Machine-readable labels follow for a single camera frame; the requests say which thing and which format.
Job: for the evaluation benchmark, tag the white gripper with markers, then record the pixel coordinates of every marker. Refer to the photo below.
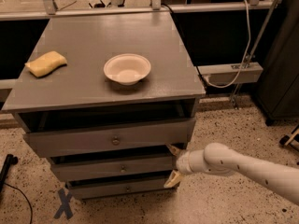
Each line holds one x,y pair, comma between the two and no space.
182,164

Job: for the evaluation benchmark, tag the grey drawer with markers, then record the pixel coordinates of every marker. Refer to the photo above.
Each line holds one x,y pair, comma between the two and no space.
126,186
133,165
82,141

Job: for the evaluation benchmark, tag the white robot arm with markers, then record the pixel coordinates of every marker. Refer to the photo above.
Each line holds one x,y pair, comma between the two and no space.
218,159

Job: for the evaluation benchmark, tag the grey bottom drawer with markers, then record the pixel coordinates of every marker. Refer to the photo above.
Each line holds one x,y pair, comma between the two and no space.
126,186

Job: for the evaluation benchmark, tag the grey drawer cabinet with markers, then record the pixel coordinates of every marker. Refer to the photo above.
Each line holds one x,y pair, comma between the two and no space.
80,96

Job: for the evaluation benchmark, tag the grey top drawer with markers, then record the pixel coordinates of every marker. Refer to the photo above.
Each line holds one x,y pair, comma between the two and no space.
82,141

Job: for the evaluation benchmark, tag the grey power strip box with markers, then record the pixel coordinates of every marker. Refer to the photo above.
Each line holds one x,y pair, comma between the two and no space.
224,74

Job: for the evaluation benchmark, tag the white paper bowl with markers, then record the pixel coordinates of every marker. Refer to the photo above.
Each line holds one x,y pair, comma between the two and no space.
127,69

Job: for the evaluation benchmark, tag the black caster wheel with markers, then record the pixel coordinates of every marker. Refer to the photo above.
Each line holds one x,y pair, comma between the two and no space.
286,141

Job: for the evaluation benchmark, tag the blue tape cross mark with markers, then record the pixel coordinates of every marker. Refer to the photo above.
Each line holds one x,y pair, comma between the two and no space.
64,207

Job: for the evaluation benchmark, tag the dark cabinet at right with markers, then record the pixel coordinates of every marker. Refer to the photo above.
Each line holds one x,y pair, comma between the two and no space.
277,91

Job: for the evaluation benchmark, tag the black stand foot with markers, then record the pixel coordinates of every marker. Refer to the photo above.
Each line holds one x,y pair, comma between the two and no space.
9,160

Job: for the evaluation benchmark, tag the yellow sponge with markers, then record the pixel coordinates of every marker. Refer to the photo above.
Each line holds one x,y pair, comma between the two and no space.
46,63

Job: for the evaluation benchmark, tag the metal railing frame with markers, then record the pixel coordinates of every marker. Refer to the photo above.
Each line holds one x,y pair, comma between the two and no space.
124,6

